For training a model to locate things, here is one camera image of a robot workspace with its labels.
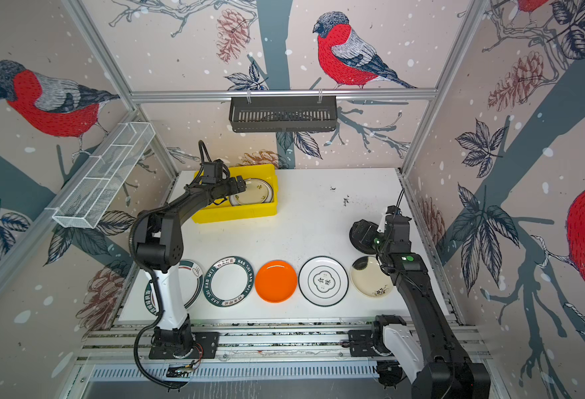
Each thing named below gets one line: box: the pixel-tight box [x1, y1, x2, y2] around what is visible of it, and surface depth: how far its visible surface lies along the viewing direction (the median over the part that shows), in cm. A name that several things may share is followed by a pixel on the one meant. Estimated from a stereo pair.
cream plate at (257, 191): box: [229, 177, 275, 207], surface depth 109 cm
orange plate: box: [255, 259, 298, 304], surface depth 88 cm
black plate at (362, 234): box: [349, 219, 380, 255], surface depth 73 cm
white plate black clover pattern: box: [297, 255, 350, 307], surface depth 87 cm
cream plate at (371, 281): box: [350, 256, 394, 298], surface depth 87 cm
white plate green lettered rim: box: [202, 256, 256, 308], surface depth 87 cm
